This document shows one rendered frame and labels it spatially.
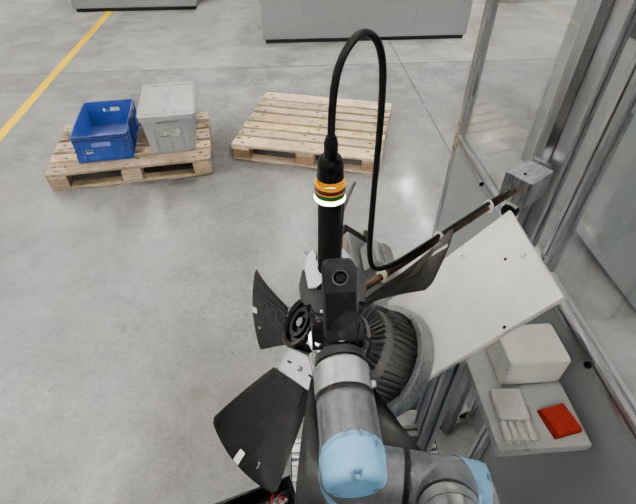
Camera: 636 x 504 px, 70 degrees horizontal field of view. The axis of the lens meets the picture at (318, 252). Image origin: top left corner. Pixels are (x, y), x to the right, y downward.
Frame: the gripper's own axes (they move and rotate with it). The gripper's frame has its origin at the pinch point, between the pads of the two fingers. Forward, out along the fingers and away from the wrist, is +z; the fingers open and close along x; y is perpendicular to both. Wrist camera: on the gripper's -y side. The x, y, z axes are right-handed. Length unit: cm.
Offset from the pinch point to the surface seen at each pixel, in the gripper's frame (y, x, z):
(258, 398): 42.3, -15.2, -2.1
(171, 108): 105, -91, 270
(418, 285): 3.3, 14.3, -5.4
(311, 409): 27.6, -3.8, -13.0
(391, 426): 25.2, 9.8, -18.4
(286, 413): 42.6, -9.1, -6.0
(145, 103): 106, -112, 280
